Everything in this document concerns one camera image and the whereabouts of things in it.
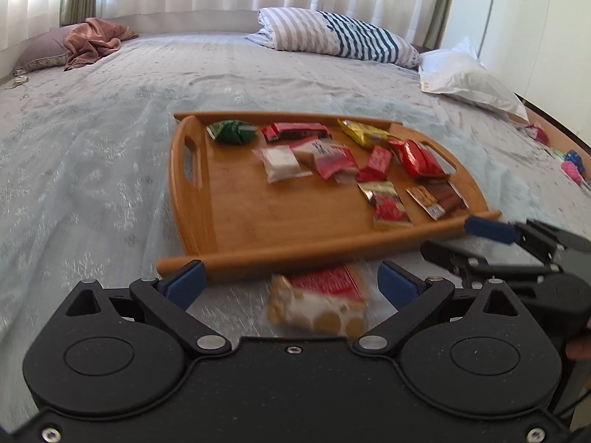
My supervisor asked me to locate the red snack bag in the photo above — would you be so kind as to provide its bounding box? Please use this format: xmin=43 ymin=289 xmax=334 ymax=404
xmin=388 ymin=138 xmax=452 ymax=182

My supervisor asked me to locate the person's right hand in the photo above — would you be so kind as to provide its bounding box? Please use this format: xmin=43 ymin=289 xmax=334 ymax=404
xmin=566 ymin=316 xmax=591 ymax=361

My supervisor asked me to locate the green snack packet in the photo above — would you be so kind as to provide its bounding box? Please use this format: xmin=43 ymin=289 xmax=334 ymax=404
xmin=205 ymin=120 xmax=257 ymax=146

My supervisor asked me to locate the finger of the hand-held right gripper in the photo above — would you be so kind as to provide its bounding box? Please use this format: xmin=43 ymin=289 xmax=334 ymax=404
xmin=420 ymin=238 xmax=555 ymax=283
xmin=464 ymin=215 xmax=591 ymax=260

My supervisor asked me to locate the gold and red candy packet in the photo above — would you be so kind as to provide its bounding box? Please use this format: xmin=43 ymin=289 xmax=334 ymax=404
xmin=358 ymin=181 xmax=413 ymax=231

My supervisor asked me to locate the wooden bed frame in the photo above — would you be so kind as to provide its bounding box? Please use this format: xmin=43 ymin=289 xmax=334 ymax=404
xmin=512 ymin=92 xmax=591 ymax=148

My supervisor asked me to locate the red biscuit packet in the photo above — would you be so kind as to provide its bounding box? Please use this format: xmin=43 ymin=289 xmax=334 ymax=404
xmin=355 ymin=145 xmax=394 ymax=183

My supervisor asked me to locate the clear packet with red label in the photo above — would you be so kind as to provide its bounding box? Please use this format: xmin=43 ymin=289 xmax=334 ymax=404
xmin=286 ymin=264 xmax=372 ymax=305

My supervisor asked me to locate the brown chocolate packet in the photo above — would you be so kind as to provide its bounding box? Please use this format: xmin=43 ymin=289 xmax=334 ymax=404
xmin=406 ymin=180 xmax=469 ymax=221

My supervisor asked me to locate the pink crumpled cloth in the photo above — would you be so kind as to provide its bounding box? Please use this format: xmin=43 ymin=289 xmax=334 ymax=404
xmin=64 ymin=17 xmax=139 ymax=72

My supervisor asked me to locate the white pillow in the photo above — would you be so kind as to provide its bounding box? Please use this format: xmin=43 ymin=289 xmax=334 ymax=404
xmin=418 ymin=36 xmax=529 ymax=125

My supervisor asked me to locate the blue and pink toy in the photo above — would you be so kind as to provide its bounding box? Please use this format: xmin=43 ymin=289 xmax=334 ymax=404
xmin=561 ymin=149 xmax=586 ymax=185

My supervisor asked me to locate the purple pillow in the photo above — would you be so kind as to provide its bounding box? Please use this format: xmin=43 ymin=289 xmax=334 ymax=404
xmin=10 ymin=25 xmax=77 ymax=75

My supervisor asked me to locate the long red snack bar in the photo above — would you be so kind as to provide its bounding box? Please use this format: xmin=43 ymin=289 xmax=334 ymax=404
xmin=271 ymin=122 xmax=332 ymax=140

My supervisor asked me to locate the striped pillow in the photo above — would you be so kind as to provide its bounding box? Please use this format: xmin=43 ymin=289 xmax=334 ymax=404
xmin=245 ymin=7 xmax=422 ymax=68

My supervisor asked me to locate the light blue snowflake bedspread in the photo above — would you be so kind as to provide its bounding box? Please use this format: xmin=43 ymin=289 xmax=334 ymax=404
xmin=0 ymin=32 xmax=591 ymax=356

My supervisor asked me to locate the wooden serving tray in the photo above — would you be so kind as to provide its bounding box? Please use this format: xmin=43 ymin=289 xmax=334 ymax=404
xmin=156 ymin=111 xmax=503 ymax=282

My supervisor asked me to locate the yellow snack packet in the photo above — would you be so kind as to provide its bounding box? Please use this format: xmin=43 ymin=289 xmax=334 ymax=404
xmin=337 ymin=119 xmax=402 ymax=150

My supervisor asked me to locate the pink-edged clear pastry packet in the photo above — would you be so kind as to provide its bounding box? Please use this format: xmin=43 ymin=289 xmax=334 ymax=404
xmin=291 ymin=137 xmax=361 ymax=181

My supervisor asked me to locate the small red toy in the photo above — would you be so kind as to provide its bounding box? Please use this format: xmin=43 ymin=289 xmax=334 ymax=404
xmin=526 ymin=122 xmax=550 ymax=145

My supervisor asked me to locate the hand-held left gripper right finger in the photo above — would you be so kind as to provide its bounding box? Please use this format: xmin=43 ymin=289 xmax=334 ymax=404
xmin=353 ymin=261 xmax=539 ymax=358

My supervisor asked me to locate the cream round-biscuit packet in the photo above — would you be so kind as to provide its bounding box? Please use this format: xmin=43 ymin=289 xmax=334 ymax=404
xmin=265 ymin=274 xmax=368 ymax=335

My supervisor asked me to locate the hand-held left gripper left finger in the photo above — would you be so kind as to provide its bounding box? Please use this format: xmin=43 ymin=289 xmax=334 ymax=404
xmin=44 ymin=261 xmax=232 ymax=358

